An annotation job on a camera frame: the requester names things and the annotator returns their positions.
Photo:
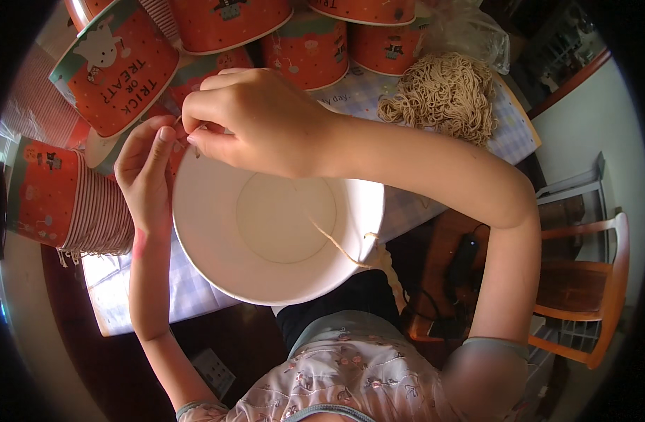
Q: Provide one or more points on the person's right hand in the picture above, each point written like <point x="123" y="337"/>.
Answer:
<point x="269" y="124"/>

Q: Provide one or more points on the person's left hand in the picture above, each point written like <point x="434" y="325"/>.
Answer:
<point x="145" y="184"/>

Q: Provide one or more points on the white-lined paper bucket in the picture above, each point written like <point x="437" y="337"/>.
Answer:
<point x="259" y="248"/>

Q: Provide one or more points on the nested stack of orange buckets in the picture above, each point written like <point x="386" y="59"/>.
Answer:
<point x="64" y="203"/>

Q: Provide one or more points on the blue checked tablecloth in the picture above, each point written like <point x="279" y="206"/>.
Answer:
<point x="153" y="285"/>

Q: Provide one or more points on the heap of orange printed buckets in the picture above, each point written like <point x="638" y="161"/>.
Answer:
<point x="122" y="74"/>

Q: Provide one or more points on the bundle of beige twine pieces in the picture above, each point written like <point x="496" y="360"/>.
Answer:
<point x="441" y="95"/>

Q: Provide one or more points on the person's legs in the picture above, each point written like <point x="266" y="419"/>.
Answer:
<point x="338" y="300"/>

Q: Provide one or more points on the white power strip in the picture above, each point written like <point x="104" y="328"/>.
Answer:
<point x="214" y="372"/>

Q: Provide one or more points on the brown wooden seat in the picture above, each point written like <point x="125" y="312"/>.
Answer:
<point x="433" y="248"/>

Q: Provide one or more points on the clear plastic bag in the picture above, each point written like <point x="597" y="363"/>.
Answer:
<point x="467" y="31"/>

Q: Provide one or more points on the person's body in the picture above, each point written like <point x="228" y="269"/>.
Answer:
<point x="354" y="374"/>

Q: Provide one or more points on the dark cluttered shelf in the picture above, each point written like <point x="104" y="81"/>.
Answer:
<point x="557" y="47"/>

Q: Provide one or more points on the orange wooden chair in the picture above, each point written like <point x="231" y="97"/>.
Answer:
<point x="580" y="287"/>

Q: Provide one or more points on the grey metal frame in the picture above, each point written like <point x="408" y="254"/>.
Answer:
<point x="573" y="190"/>

